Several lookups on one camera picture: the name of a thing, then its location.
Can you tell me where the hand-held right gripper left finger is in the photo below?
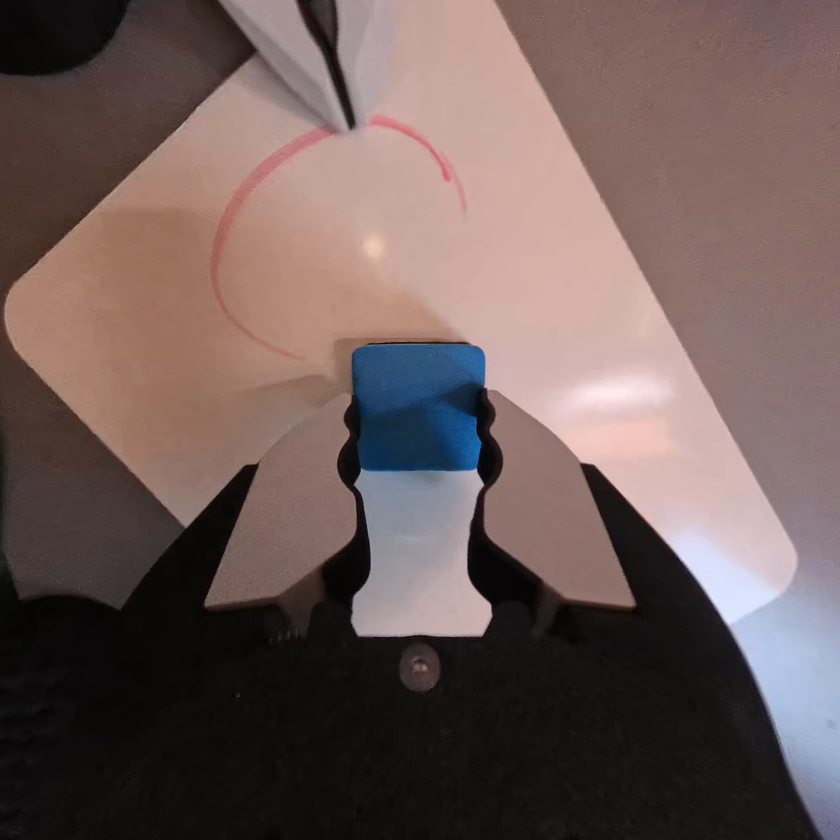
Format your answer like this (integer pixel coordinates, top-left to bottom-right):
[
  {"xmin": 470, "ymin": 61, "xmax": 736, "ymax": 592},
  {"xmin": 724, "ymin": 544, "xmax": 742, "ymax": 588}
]
[{"xmin": 201, "ymin": 398, "xmax": 368, "ymax": 637}]

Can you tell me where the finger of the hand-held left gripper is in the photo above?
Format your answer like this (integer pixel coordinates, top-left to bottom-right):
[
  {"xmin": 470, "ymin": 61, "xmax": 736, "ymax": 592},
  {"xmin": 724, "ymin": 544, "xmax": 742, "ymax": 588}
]
[
  {"xmin": 217, "ymin": 0, "xmax": 350, "ymax": 132},
  {"xmin": 329, "ymin": 0, "xmax": 401, "ymax": 132}
]

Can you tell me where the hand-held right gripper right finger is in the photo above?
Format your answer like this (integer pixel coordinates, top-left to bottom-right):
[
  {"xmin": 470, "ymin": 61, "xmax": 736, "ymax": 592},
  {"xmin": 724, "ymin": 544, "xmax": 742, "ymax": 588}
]
[{"xmin": 469, "ymin": 390, "xmax": 640, "ymax": 637}]

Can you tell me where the blue whiteboard eraser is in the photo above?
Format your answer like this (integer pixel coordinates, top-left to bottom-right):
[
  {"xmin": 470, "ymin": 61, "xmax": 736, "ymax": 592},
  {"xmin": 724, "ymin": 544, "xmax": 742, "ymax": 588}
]
[{"xmin": 348, "ymin": 339, "xmax": 492, "ymax": 475}]

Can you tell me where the white whiteboard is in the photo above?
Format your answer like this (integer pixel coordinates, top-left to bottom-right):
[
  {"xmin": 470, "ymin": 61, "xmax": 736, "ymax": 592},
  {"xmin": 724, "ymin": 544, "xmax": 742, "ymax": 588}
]
[{"xmin": 4, "ymin": 0, "xmax": 800, "ymax": 639}]

